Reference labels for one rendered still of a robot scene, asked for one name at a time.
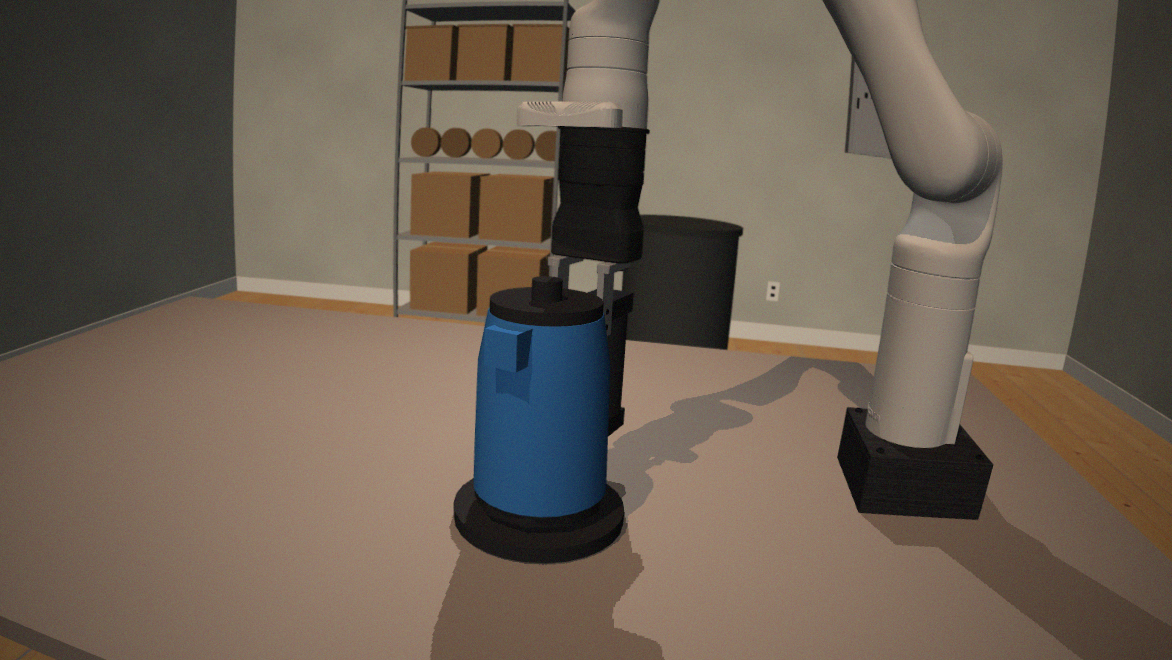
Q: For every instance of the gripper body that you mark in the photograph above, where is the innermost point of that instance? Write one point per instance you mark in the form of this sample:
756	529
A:
598	218

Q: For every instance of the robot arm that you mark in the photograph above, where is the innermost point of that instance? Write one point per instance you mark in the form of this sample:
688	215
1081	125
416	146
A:
940	151

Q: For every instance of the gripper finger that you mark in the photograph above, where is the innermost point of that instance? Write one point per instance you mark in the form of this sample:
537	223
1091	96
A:
605	284
560	267

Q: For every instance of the black round disc with center stud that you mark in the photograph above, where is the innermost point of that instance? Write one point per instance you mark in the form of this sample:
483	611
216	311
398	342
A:
538	545

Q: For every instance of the blue electric kettle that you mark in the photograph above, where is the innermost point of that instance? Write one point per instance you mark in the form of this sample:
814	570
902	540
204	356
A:
541	434

